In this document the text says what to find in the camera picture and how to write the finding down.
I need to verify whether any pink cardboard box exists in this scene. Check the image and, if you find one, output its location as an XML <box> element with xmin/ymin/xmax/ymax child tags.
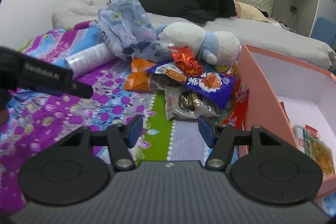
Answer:
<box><xmin>236</xmin><ymin>44</ymin><xmax>336</xmax><ymax>200</ymax></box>

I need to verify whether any clear dark snack bag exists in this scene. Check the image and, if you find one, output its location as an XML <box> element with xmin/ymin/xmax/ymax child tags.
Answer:
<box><xmin>165</xmin><ymin>86</ymin><xmax>221</xmax><ymax>120</ymax></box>

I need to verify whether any blue chair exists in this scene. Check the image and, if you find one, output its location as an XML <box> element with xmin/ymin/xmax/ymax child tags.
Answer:
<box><xmin>310</xmin><ymin>17</ymin><xmax>336</xmax><ymax>47</ymax></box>

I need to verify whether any pale blue plastic bag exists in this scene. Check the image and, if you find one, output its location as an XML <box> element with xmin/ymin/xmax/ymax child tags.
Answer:
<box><xmin>96</xmin><ymin>0</ymin><xmax>172</xmax><ymax>63</ymax></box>

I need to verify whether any white and blue plush toy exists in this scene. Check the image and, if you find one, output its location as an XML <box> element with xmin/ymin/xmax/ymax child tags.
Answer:
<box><xmin>156</xmin><ymin>22</ymin><xmax>240</xmax><ymax>66</ymax></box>

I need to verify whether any orange snack bag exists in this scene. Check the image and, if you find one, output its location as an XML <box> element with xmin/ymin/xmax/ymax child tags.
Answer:
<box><xmin>123</xmin><ymin>58</ymin><xmax>158</xmax><ymax>92</ymax></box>

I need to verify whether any white cylindrical canister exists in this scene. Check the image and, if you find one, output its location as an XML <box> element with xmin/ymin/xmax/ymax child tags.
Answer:
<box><xmin>66</xmin><ymin>43</ymin><xmax>116</xmax><ymax>79</ymax></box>

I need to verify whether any grey blanket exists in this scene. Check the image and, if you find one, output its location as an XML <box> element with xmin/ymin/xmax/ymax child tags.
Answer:
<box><xmin>52</xmin><ymin>0</ymin><xmax>335</xmax><ymax>71</ymax></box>

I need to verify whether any red foil snack bag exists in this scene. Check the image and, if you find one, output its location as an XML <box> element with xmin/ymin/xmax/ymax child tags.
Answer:
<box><xmin>169</xmin><ymin>46</ymin><xmax>203</xmax><ymax>77</ymax></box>

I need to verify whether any blue snack bag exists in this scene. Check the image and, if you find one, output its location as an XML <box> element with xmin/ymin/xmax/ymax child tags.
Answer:
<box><xmin>146</xmin><ymin>61</ymin><xmax>236</xmax><ymax>109</ymax></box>

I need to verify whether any red crinkled snack bag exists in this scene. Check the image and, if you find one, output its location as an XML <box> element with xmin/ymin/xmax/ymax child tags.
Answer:
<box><xmin>218</xmin><ymin>63</ymin><xmax>249</xmax><ymax>130</ymax></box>

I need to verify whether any floral purple blue bedspread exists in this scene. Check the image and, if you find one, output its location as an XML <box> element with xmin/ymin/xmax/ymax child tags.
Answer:
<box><xmin>0</xmin><ymin>20</ymin><xmax>238</xmax><ymax>214</ymax></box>

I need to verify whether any black clothing pile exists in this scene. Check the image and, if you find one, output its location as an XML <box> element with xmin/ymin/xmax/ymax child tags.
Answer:
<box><xmin>139</xmin><ymin>0</ymin><xmax>237</xmax><ymax>24</ymax></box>

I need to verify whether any green white snack packet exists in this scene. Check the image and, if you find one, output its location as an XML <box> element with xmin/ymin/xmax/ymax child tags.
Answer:
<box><xmin>293</xmin><ymin>124</ymin><xmax>335</xmax><ymax>176</ymax></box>

